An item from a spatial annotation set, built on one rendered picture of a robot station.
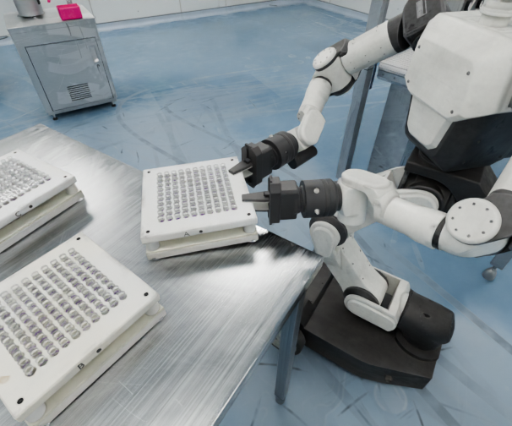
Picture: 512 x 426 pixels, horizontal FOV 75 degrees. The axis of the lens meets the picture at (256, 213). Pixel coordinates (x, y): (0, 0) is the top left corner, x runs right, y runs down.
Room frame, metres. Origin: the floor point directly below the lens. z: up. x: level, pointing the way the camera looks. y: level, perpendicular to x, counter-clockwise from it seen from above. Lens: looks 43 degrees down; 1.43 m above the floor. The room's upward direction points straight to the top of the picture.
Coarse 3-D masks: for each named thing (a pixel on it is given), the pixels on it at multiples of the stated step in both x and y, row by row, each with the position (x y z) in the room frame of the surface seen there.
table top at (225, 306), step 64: (128, 192) 0.69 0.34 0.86; (0, 256) 0.47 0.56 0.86; (128, 256) 0.47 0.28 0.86; (192, 256) 0.47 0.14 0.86; (256, 256) 0.47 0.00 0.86; (320, 256) 0.47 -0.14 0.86; (192, 320) 0.31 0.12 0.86; (256, 320) 0.31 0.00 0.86; (128, 384) 0.20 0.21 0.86; (192, 384) 0.20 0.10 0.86
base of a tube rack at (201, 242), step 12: (240, 228) 0.52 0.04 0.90; (168, 240) 0.49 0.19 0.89; (180, 240) 0.49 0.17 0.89; (192, 240) 0.49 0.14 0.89; (204, 240) 0.49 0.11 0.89; (216, 240) 0.49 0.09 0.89; (228, 240) 0.49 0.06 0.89; (240, 240) 0.50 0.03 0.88; (156, 252) 0.46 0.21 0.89; (168, 252) 0.47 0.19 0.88; (180, 252) 0.47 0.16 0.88
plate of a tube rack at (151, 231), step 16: (224, 160) 0.73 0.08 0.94; (144, 176) 0.67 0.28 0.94; (192, 176) 0.66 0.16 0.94; (208, 176) 0.66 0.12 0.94; (240, 176) 0.66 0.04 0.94; (144, 192) 0.60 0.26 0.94; (240, 192) 0.60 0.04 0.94; (144, 208) 0.55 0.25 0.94; (240, 208) 0.54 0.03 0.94; (144, 224) 0.50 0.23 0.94; (160, 224) 0.50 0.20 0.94; (176, 224) 0.49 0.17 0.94; (192, 224) 0.49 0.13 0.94; (208, 224) 0.49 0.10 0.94; (224, 224) 0.49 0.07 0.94; (240, 224) 0.50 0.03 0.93; (144, 240) 0.46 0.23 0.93; (160, 240) 0.46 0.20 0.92
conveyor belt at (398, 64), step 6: (396, 54) 1.86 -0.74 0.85; (402, 54) 1.86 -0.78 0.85; (408, 54) 1.86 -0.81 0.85; (384, 60) 1.77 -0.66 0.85; (390, 60) 1.77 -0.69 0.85; (396, 60) 1.77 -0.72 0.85; (402, 60) 1.77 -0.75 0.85; (408, 60) 1.77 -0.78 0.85; (384, 66) 1.74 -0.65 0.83; (390, 66) 1.72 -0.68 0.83; (396, 66) 1.70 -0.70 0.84; (402, 66) 1.69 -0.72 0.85; (408, 66) 1.68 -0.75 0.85; (390, 72) 1.72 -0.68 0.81; (396, 72) 1.69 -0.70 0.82; (402, 72) 1.67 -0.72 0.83
